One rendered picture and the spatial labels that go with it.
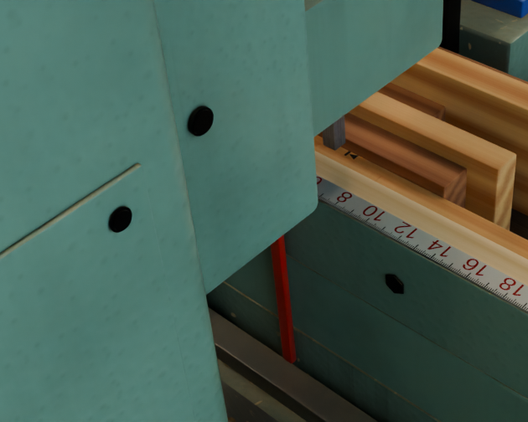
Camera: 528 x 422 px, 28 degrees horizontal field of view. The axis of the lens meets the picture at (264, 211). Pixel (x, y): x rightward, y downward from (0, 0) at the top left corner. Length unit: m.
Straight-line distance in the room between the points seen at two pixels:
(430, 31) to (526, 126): 0.08
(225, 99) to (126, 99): 0.10
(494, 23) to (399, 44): 0.14
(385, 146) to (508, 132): 0.07
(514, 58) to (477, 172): 0.11
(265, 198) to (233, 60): 0.07
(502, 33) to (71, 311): 0.40
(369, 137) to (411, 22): 0.09
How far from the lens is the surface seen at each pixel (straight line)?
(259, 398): 0.64
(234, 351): 0.65
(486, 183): 0.56
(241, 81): 0.38
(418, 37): 0.53
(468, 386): 0.54
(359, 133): 0.59
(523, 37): 0.65
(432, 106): 0.60
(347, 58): 0.49
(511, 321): 0.49
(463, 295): 0.50
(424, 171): 0.56
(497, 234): 0.53
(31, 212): 0.28
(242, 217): 0.42
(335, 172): 0.55
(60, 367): 0.32
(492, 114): 0.58
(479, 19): 0.66
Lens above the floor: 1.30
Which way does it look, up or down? 41 degrees down
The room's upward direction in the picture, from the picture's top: 7 degrees counter-clockwise
